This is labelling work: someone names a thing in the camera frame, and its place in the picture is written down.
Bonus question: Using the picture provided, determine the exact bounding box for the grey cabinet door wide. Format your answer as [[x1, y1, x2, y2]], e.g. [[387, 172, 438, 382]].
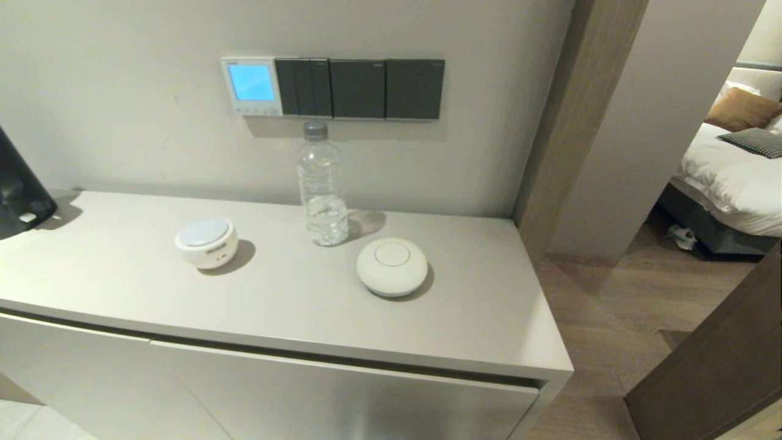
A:
[[150, 341, 541, 440]]

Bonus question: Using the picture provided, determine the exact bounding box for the white round dome device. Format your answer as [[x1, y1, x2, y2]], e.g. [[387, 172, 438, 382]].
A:
[[356, 237, 429, 299]]

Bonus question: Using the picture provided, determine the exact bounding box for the dark grey bed base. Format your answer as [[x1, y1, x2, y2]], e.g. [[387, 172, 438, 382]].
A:
[[659, 182, 781, 257]]

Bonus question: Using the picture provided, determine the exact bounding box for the grey sideboard cabinet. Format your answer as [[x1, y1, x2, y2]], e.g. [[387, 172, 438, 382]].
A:
[[0, 189, 575, 440]]

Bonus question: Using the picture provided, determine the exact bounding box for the wooden door frame post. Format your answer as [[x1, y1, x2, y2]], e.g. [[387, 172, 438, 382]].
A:
[[513, 0, 650, 270]]

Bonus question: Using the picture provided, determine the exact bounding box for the white round smart speaker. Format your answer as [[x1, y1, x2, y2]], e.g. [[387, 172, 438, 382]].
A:
[[174, 218, 239, 271]]

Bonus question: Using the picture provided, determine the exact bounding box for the white slipper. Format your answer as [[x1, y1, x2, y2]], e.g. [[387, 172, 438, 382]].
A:
[[667, 224, 698, 251]]

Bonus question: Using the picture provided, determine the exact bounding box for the black glossy stand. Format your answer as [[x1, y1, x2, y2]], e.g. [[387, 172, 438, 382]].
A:
[[0, 125, 57, 240]]

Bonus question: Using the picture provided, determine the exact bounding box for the dark brown wooden door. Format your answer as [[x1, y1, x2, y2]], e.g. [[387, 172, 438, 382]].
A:
[[624, 241, 782, 440]]

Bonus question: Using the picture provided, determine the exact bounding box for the grey cabinet door narrow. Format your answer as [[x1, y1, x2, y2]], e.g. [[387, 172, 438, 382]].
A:
[[0, 313, 233, 440]]

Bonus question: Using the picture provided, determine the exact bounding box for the brown pillow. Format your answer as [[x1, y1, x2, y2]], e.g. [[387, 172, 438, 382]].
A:
[[706, 87, 782, 132]]

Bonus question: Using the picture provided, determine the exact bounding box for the grey triple rocker switch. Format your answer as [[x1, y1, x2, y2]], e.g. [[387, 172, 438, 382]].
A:
[[274, 58, 333, 118]]

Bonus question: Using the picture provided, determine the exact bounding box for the white pillow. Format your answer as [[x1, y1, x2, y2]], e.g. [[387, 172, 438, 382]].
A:
[[721, 81, 764, 101]]

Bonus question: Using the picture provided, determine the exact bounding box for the white wall thermostat panel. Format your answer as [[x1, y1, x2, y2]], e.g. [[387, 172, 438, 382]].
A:
[[220, 57, 284, 117]]

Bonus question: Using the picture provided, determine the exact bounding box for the beige upholstered headboard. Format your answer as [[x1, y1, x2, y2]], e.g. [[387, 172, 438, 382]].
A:
[[727, 60, 782, 101]]

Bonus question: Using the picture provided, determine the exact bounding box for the white bed duvet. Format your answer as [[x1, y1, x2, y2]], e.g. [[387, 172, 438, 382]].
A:
[[671, 121, 782, 238]]

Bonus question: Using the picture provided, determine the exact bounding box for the grey checked pillow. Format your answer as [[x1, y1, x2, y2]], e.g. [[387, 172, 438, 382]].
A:
[[718, 127, 782, 160]]

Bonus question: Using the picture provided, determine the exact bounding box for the clear plastic water bottle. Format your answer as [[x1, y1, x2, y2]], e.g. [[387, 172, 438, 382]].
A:
[[296, 121, 349, 248]]

